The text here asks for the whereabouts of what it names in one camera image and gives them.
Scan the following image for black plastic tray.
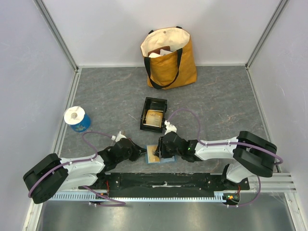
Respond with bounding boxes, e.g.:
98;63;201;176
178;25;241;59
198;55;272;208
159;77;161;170
140;97;167;133

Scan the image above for blue slotted cable duct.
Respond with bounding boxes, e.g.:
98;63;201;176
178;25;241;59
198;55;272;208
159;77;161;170
50;191;227;203

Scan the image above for blue patterned cup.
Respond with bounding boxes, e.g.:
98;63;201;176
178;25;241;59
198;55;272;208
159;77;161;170
70;114;91;132

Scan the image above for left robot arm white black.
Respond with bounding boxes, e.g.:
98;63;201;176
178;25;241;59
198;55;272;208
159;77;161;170
23;138;146;204

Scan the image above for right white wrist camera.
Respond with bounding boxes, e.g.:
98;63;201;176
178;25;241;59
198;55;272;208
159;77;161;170
164;120;177;135

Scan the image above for white items in bag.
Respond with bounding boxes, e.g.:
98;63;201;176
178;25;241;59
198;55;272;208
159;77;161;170
148;49;172;58

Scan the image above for white toilet paper roll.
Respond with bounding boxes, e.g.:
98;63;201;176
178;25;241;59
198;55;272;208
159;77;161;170
64;106;85;125

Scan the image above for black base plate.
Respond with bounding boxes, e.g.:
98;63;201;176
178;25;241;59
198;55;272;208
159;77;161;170
90;173;250;198

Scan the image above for teal leather card holder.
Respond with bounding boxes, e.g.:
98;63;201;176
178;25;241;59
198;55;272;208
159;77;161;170
145;145;176;164

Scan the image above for orange tote bag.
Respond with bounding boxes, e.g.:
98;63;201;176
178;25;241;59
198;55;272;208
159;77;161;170
141;26;197;90

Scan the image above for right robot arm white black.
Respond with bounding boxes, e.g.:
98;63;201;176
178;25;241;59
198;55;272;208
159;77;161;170
154;131;277;190

